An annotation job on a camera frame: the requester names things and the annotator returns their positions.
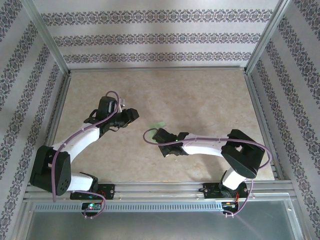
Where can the light green paper sheet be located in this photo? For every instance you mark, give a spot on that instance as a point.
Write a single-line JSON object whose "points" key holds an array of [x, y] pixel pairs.
{"points": [[160, 124]]}

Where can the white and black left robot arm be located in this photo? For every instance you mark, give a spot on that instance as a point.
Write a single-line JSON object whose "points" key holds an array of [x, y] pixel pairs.
{"points": [[80, 140]]}

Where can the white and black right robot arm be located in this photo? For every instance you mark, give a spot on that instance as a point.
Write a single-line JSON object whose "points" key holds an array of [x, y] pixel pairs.
{"points": [[205, 146]]}

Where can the grey sheet metal panel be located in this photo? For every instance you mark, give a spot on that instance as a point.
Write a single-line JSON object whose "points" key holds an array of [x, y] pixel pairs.
{"points": [[160, 227]]}

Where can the circuit board with green light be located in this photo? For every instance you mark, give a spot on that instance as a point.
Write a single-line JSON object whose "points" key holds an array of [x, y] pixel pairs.
{"points": [[92, 206]]}

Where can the aluminium frame cross rail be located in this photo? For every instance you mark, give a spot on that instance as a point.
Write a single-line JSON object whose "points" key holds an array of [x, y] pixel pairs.
{"points": [[157, 68]]}

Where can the aluminium frame side rail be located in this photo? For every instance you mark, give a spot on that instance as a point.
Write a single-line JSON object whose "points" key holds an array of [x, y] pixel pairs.
{"points": [[56, 125], [263, 125]]}

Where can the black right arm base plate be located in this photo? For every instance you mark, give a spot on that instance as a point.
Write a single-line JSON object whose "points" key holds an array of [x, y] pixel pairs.
{"points": [[210, 191]]}

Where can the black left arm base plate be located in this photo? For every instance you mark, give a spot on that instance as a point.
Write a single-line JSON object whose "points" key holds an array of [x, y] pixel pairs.
{"points": [[110, 191]]}

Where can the aluminium frame post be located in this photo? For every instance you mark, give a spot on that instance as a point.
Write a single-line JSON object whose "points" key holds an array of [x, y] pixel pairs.
{"points": [[48, 37], [267, 37]]}

